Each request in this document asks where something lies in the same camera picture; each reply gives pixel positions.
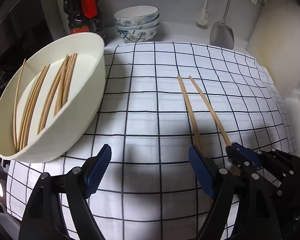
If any white black checkered cloth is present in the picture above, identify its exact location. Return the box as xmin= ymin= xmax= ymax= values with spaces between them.
xmin=6 ymin=42 xmax=298 ymax=239

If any large white round bowl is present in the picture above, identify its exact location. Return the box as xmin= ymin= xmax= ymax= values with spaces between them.
xmin=0 ymin=33 xmax=106 ymax=163

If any cream cutting board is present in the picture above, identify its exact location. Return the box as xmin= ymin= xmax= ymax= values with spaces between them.
xmin=247 ymin=0 xmax=300 ymax=98

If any metal spatula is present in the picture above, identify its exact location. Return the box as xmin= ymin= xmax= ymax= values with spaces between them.
xmin=210 ymin=0 xmax=235 ymax=50

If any bottom floral ceramic bowl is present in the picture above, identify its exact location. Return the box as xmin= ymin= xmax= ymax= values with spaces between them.
xmin=116 ymin=23 xmax=160 ymax=43

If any floral ceramic bowl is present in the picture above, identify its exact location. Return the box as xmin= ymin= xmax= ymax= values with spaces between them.
xmin=116 ymin=23 xmax=160 ymax=43
xmin=116 ymin=15 xmax=160 ymax=30
xmin=114 ymin=5 xmax=159 ymax=27

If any middle floral ceramic bowl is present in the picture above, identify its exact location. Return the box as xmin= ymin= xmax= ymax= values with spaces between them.
xmin=116 ymin=15 xmax=160 ymax=30

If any top floral ceramic bowl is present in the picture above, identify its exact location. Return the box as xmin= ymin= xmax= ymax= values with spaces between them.
xmin=114 ymin=5 xmax=159 ymax=27

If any dark soy sauce bottle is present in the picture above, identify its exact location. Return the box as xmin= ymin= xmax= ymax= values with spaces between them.
xmin=63 ymin=0 xmax=106 ymax=40

